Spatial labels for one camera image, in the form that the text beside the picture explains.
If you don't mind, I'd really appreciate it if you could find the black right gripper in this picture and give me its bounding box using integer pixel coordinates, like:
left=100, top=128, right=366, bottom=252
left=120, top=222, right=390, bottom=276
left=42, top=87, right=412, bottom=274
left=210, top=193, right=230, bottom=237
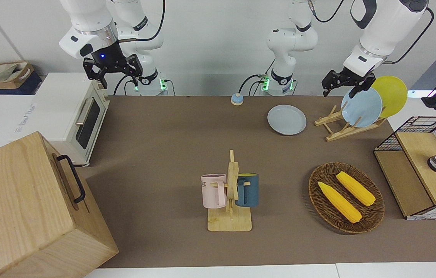
left=83, top=41, right=143, bottom=90

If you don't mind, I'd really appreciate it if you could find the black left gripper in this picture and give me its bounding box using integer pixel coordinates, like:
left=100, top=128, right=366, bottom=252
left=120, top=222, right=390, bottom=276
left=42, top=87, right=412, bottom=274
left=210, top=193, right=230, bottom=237
left=321, top=66, right=377, bottom=98

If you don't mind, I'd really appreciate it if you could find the gray plate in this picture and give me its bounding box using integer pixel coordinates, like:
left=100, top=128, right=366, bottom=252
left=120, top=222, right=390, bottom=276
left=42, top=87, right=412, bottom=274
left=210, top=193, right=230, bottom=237
left=267, top=104, right=307, bottom=136

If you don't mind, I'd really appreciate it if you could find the light blue plate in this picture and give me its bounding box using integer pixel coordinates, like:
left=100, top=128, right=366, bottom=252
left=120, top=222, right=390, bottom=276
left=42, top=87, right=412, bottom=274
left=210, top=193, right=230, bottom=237
left=341, top=87, right=383, bottom=128

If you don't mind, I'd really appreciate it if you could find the wooden plate rack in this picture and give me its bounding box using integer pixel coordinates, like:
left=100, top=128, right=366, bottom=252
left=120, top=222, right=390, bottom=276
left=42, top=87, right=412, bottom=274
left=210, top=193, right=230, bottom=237
left=314, top=105, right=387, bottom=142

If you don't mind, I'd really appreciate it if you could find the yellow plate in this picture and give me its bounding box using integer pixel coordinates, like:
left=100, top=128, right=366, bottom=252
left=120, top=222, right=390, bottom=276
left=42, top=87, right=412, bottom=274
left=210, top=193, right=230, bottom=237
left=370, top=76, right=408, bottom=119

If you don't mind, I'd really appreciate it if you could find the white toaster oven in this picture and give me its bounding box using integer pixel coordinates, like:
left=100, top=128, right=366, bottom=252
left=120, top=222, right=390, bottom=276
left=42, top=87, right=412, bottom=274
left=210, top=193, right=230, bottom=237
left=29, top=73, right=110, bottom=167

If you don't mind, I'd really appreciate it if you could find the brown table mat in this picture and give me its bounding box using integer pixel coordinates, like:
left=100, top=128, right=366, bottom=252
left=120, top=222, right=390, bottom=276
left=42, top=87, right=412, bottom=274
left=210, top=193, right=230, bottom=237
left=77, top=95, right=436, bottom=269

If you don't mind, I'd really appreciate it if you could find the yellow corn cob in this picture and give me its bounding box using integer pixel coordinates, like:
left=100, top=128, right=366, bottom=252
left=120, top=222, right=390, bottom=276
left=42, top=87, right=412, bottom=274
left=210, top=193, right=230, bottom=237
left=318, top=181, right=362, bottom=224
left=336, top=171, right=376, bottom=206

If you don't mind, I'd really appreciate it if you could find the cardboard box with bag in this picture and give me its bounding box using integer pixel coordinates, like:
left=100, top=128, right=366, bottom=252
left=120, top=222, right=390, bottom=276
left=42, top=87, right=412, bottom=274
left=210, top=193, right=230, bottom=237
left=0, top=62, right=35, bottom=91

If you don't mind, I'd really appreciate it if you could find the brown wicker basket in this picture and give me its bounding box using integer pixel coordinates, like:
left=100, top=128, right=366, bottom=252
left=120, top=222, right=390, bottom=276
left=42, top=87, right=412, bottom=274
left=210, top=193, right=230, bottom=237
left=309, top=162, right=385, bottom=234

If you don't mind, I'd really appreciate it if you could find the dark blue mug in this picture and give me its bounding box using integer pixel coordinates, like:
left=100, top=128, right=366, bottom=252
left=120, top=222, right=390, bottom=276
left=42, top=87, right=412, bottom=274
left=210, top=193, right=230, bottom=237
left=235, top=173, right=259, bottom=208

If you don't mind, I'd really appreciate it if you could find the pink mug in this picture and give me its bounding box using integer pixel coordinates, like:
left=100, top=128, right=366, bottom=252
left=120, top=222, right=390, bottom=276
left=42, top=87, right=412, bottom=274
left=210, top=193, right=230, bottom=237
left=201, top=174, right=228, bottom=209

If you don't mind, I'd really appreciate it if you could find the wooden mug tree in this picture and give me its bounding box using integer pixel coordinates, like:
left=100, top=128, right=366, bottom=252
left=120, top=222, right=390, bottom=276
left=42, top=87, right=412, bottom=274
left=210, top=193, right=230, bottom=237
left=207, top=150, right=252, bottom=232

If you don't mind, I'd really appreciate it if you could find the black right arm base cable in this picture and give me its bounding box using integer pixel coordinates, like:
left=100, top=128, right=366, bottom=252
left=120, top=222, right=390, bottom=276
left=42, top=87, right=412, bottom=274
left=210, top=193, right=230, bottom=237
left=113, top=75, right=138, bottom=96

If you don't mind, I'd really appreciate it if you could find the black arm base cable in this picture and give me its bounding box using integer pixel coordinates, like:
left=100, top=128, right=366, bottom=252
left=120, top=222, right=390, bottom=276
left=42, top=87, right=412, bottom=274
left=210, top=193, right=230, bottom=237
left=113, top=75, right=138, bottom=96
left=237, top=73, right=270, bottom=96

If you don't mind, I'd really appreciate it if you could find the black left arm base cable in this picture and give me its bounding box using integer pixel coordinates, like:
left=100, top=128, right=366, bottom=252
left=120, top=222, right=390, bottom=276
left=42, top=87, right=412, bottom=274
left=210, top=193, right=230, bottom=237
left=237, top=73, right=270, bottom=96

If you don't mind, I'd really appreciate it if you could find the wire frame box with cloth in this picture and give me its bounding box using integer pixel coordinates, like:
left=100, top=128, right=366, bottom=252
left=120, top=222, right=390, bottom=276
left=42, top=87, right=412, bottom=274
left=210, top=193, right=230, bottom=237
left=373, top=116, right=436, bottom=220

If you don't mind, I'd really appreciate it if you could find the wooden box with black handle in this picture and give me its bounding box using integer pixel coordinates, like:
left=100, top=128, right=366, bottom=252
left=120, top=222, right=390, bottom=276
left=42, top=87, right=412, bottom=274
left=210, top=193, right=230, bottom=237
left=0, top=131, right=119, bottom=278

